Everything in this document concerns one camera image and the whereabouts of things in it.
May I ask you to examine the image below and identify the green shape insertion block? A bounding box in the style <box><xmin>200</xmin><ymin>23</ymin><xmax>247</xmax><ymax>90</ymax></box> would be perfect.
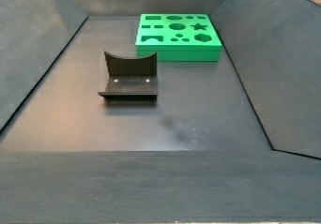
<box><xmin>135</xmin><ymin>14</ymin><xmax>222</xmax><ymax>62</ymax></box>

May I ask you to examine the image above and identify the black curved fixture stand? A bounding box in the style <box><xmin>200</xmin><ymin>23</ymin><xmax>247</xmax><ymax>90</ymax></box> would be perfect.
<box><xmin>97</xmin><ymin>52</ymin><xmax>158</xmax><ymax>98</ymax></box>

